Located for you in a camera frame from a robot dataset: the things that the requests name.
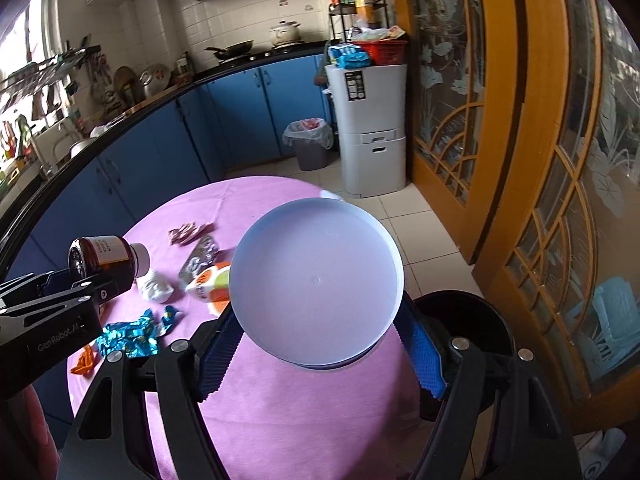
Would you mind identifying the blue shiny foil wrapper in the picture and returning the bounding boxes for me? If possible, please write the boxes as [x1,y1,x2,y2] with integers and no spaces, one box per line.
[94,304,179,358]

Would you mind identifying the white tall storage cabinet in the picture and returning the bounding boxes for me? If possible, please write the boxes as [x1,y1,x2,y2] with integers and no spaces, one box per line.
[326,64,407,198]

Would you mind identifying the silver foil wrapper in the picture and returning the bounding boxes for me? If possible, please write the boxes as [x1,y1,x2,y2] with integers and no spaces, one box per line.
[178,235,219,287]

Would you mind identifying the brown glass jar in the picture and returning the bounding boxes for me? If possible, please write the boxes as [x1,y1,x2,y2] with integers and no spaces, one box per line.
[67,235,151,304]

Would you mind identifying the white ceramic pot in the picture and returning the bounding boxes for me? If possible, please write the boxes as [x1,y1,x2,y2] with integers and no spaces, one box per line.
[270,21,303,48]

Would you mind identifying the orange green yogurt lid wrapper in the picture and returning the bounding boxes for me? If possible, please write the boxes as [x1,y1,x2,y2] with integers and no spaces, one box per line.
[186,262,231,316]

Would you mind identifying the white and blue plastic bowl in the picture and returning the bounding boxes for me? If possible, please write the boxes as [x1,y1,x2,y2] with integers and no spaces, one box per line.
[229,197,405,370]

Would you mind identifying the steel pot lid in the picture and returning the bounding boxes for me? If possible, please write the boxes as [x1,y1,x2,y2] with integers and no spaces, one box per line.
[139,64,171,99]

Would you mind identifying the red plastic basket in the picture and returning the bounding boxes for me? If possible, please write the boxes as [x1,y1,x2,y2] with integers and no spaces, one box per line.
[354,39,408,66]

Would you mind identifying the grey trash bin with bag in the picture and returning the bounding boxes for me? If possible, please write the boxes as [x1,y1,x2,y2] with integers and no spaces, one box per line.
[282,118,334,171]

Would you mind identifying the black frying pan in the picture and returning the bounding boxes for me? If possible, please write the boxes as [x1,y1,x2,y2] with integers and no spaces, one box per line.
[205,40,254,62]

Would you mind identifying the blue kitchen base cabinets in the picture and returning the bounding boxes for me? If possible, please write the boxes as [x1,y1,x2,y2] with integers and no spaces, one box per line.
[0,53,334,426]

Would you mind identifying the blue packaged bag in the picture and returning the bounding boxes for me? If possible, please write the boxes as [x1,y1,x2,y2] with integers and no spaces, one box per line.
[329,44,371,70]

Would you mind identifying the orange small wrapper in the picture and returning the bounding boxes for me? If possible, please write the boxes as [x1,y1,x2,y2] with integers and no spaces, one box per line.
[70,344,96,377]

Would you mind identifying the pink crumpled wrapper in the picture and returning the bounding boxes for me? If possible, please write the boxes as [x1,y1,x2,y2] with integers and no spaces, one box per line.
[168,222,214,246]

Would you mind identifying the metal dish rack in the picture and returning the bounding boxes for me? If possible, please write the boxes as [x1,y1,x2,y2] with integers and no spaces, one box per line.
[1,44,101,110]

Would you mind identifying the kitchen faucet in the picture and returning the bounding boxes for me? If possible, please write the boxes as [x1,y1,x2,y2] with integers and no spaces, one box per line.
[30,125,68,179]

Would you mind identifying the wooden glass sliding door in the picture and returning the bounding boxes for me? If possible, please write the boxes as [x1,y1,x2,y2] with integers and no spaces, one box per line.
[396,0,639,432]

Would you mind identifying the black metal shelf rack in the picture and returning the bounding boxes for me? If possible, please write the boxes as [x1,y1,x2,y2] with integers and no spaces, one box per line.
[328,0,390,41]

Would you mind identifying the orange juice bottle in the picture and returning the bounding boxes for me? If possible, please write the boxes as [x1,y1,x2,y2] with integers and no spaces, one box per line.
[355,0,380,30]

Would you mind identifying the black round stool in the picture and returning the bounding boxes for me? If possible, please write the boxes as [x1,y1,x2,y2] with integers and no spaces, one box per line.
[412,289,515,412]

